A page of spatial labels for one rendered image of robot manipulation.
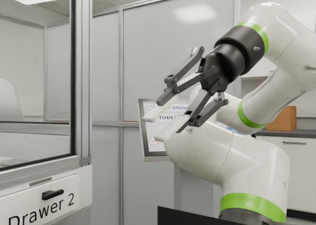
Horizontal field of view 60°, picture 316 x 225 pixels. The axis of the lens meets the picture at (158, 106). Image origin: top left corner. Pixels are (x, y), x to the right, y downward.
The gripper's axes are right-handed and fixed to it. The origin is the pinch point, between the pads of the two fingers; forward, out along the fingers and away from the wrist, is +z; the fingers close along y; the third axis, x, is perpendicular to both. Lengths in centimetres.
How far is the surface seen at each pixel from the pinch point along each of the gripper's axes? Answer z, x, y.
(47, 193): 21.8, -42.1, -13.1
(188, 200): -19, -54, -65
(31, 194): 24.8, -42.1, -10.3
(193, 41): -117, -115, -27
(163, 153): -19, -51, -37
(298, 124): -239, -141, -206
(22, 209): 28, -41, -11
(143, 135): -19, -59, -29
